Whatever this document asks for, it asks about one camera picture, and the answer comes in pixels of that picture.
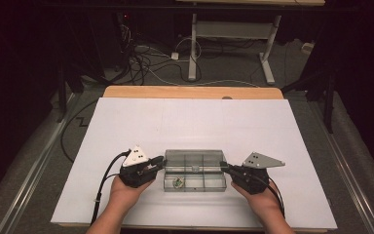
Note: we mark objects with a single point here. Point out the black stand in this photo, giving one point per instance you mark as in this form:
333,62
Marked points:
62,97
329,100

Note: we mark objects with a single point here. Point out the white metal desk frame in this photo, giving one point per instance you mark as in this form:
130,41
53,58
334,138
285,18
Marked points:
193,48

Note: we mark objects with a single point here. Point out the person's right hand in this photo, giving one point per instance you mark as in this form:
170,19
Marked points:
266,201

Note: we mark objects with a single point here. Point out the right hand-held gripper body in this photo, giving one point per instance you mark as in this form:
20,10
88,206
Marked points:
251,180

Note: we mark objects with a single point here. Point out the metal floor rail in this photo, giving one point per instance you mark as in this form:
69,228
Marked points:
347,169
35,169

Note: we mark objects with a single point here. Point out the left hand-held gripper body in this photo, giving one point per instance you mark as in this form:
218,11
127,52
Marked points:
136,175

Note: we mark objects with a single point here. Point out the person's left hand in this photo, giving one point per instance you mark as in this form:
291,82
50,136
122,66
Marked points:
123,195

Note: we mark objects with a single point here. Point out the wooden table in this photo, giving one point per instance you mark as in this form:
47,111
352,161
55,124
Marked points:
175,92

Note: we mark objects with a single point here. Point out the transparent grey compartment box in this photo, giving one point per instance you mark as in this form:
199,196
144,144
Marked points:
194,162

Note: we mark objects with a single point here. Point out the white board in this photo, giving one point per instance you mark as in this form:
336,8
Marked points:
191,126

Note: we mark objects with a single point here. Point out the white power adapter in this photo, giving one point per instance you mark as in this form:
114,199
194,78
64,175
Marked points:
174,56

